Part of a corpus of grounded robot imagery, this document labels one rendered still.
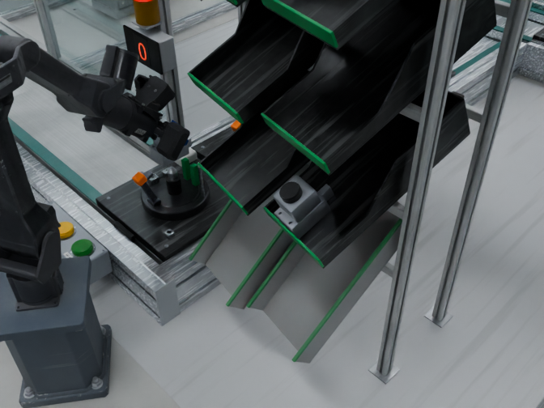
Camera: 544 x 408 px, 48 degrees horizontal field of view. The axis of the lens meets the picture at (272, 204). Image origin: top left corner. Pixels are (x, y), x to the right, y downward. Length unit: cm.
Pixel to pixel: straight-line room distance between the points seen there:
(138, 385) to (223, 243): 29
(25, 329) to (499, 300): 86
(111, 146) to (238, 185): 67
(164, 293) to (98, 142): 56
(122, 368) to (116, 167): 53
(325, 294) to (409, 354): 26
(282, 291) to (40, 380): 42
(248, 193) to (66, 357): 40
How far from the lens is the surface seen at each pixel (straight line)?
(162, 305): 116
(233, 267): 107
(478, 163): 97
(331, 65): 83
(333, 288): 96
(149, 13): 129
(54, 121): 171
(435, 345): 119
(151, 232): 122
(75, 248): 122
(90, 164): 152
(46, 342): 103
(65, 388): 113
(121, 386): 114
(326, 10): 68
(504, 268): 136
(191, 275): 118
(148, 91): 113
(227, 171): 97
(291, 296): 100
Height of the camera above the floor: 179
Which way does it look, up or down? 41 degrees down
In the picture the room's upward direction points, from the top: 1 degrees counter-clockwise
